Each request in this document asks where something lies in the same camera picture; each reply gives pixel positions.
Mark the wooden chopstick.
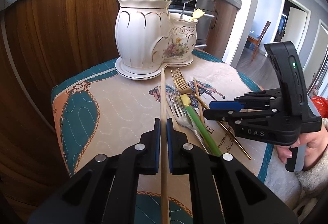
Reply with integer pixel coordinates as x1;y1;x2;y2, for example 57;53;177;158
193;78;206;126
160;68;170;224

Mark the yellow tulip green handle utensil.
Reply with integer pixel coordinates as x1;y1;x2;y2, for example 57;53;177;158
178;94;222;156

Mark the silver fork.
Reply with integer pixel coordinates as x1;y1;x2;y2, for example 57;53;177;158
166;92;212;154

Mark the gold fork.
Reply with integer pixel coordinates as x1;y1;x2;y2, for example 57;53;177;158
171;68;252;160

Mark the silver spoon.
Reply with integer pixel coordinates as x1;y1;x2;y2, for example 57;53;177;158
180;0;192;19

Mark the person's right hand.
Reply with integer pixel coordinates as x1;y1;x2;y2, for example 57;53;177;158
275;118;327;175

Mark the wooden chair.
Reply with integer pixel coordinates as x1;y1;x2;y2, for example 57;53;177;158
247;21;271;62

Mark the quilted horse print table mat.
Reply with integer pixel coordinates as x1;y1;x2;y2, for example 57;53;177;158
51;50;273;223

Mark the cream ceramic double utensil holder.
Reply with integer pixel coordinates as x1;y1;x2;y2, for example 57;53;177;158
115;0;198;80

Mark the wooden cabinet door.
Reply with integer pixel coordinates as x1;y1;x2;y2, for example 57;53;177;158
5;0;118;123

